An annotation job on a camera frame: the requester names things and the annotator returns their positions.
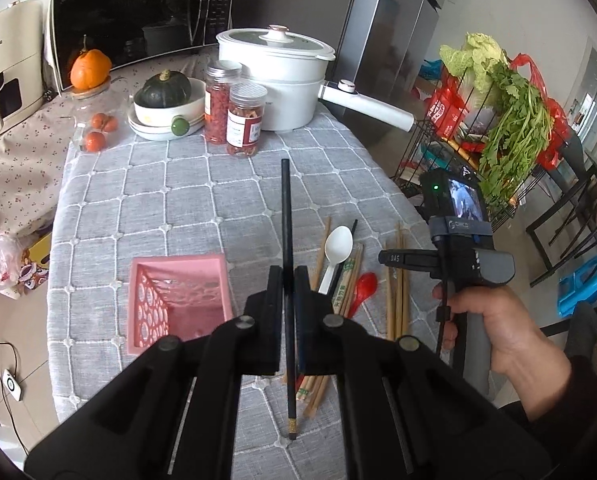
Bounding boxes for wooden chopstick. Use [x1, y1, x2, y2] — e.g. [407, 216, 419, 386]
[401, 231, 411, 337]
[310, 217, 332, 290]
[385, 266, 395, 340]
[304, 376, 330, 418]
[395, 222, 403, 339]

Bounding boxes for red plastic spoon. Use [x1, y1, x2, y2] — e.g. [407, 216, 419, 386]
[347, 272, 377, 318]

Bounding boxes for paper-wrapped chopsticks pair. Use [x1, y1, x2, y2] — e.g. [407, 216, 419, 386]
[296, 243, 363, 401]

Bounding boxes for pink perforated plastic basket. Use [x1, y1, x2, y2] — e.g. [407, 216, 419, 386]
[127, 254, 233, 356]

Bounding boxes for white plastic spoon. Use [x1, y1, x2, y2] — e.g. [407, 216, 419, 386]
[318, 226, 349, 295]

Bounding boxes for black chopstick gold tip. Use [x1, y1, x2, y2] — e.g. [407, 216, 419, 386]
[281, 158, 297, 441]

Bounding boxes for person's right hand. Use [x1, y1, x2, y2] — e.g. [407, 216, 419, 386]
[447, 286, 571, 420]

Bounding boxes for leafy green vegetables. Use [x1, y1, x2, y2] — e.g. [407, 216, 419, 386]
[439, 32, 553, 208]

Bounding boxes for blue plastic stool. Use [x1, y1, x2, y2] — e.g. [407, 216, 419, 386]
[556, 255, 597, 318]

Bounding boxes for red plastic bag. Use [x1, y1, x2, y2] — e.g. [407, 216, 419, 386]
[507, 52, 572, 172]

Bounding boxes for grey checked tablecloth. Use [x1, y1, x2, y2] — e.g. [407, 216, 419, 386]
[46, 102, 500, 480]

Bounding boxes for grey refrigerator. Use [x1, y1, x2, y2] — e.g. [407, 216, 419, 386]
[322, 0, 443, 156]

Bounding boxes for white electric pot with lid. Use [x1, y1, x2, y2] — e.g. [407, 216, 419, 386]
[217, 25, 414, 131]

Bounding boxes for red-filled plastic jar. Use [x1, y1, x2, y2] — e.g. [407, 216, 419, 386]
[226, 81, 267, 156]
[204, 60, 242, 145]

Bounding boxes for floral cloth cover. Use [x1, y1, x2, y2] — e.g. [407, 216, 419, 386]
[0, 46, 218, 241]

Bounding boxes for white ceramic bowl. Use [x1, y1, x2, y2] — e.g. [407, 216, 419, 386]
[127, 78, 205, 141]

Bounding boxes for clear jar with tangerines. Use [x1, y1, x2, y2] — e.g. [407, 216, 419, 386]
[70, 77, 127, 154]

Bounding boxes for dark green pumpkin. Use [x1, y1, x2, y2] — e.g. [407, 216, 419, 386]
[135, 70, 192, 108]

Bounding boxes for orange pumpkin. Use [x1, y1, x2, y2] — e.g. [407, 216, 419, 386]
[70, 37, 112, 91]

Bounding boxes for cream air fryer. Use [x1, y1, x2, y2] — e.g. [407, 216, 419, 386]
[0, 0, 44, 136]

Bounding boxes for black microwave oven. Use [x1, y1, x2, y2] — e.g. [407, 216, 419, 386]
[49, 0, 233, 92]

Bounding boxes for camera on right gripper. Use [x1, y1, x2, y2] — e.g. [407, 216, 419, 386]
[420, 168, 488, 221]

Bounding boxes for black wire vegetable rack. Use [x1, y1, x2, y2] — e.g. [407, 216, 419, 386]
[393, 55, 568, 228]

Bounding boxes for black chair frame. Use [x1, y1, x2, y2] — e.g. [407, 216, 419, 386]
[526, 128, 597, 288]

